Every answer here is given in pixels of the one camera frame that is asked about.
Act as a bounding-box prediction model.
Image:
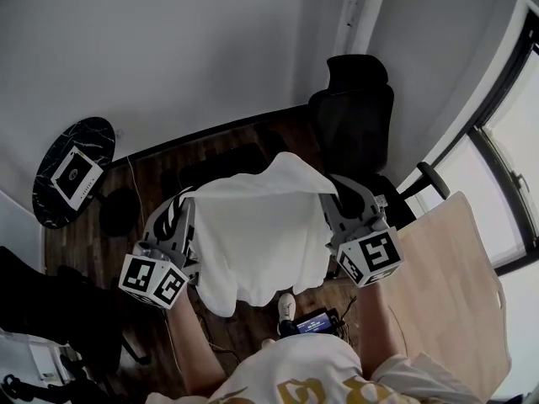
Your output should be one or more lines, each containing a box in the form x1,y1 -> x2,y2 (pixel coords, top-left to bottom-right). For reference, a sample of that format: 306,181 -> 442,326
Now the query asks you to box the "white clothing with striped trim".
152,151 -> 340,318

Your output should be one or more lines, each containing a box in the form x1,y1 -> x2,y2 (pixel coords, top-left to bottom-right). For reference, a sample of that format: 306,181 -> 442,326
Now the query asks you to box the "person's white printed shirt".
205,333 -> 485,404

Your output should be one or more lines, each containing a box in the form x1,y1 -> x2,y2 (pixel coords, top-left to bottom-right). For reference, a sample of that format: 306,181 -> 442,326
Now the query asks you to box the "person's left forearm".
167,295 -> 229,397

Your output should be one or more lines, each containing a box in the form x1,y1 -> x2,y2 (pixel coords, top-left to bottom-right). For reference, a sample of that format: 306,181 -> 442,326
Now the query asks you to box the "thin white floor cable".
125,155 -> 146,223

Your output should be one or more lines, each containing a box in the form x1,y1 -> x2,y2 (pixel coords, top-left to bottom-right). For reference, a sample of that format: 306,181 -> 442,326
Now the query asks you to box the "person's white shoe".
277,291 -> 297,323

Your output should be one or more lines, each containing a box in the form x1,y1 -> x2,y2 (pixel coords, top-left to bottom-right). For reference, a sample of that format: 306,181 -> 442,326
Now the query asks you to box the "light wooden table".
378,190 -> 513,400

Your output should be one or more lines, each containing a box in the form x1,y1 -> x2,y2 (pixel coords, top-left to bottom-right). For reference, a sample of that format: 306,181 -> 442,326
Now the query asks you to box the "round black marble side table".
32,116 -> 140,238

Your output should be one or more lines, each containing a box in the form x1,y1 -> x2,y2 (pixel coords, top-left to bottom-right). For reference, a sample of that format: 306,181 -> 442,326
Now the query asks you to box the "black mesh office chair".
307,54 -> 451,231

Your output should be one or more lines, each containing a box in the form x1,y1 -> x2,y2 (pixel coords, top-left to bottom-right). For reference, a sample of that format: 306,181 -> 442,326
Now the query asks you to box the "black device with lit screen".
292,306 -> 349,338

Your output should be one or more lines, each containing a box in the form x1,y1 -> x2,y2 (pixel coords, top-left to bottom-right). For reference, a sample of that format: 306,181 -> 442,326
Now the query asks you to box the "white and black flat box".
50,145 -> 104,210

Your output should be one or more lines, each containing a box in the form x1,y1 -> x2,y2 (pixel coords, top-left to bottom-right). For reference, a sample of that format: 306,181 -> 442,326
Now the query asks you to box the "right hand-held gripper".
318,173 -> 404,289

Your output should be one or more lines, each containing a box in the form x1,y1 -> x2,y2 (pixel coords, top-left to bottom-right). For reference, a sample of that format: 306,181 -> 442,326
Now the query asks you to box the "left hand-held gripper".
119,195 -> 200,311

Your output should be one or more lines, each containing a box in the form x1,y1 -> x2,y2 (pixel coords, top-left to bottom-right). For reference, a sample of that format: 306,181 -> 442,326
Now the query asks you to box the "black swivel chair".
0,245 -> 149,368

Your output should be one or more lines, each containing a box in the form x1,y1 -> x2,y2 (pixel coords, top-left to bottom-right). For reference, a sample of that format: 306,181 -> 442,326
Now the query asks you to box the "person's right forearm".
355,282 -> 410,381

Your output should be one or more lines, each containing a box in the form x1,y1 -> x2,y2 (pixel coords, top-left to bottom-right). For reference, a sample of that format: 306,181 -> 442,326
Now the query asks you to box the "black framed window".
395,0 -> 539,278

